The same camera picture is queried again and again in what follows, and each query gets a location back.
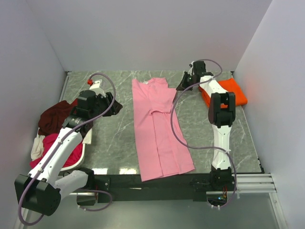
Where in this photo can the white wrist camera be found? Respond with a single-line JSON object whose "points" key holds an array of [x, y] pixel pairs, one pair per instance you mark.
{"points": [[190, 71], [96, 86]]}

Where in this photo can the pink t shirt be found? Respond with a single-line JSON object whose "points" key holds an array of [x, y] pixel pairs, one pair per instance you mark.
{"points": [[160, 144]]}

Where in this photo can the aluminium rail frame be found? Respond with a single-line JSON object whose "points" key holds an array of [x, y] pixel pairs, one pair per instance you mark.
{"points": [[251, 183]]}

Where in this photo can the dark red t shirt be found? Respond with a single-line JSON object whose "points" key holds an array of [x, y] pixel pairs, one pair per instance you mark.
{"points": [[52, 119]]}

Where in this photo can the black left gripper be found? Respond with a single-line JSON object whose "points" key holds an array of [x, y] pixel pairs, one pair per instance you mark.
{"points": [[109, 103]]}

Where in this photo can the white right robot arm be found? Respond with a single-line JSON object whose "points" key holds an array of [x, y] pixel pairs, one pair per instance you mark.
{"points": [[221, 115]]}

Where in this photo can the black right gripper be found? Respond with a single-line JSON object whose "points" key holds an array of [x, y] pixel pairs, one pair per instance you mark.
{"points": [[189, 79]]}

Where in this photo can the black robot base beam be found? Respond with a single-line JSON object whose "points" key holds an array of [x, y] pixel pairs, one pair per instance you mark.
{"points": [[191, 186]]}

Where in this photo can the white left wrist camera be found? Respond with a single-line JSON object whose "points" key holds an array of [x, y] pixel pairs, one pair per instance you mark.
{"points": [[96, 86]]}

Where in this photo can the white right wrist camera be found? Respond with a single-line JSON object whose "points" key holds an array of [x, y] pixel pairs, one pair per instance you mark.
{"points": [[190, 71]]}

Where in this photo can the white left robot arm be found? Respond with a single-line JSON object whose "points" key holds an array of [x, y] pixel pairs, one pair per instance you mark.
{"points": [[40, 190]]}

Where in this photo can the white laundry basket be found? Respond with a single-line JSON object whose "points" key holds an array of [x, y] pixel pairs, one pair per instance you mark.
{"points": [[81, 159]]}

